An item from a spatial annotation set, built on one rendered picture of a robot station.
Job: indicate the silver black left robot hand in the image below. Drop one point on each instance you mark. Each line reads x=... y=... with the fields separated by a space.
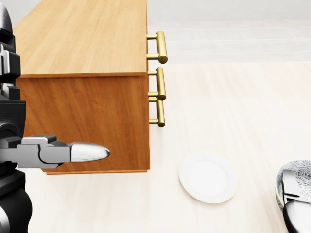
x=85 y=152

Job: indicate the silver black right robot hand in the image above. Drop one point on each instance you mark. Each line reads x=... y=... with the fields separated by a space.
x=298 y=216

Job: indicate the patterned black and white bowl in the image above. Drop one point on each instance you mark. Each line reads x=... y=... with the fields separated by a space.
x=305 y=170

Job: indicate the wooden cabinet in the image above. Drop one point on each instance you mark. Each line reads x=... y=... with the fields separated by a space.
x=82 y=48

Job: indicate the white plate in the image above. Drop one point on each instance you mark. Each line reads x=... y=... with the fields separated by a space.
x=207 y=177

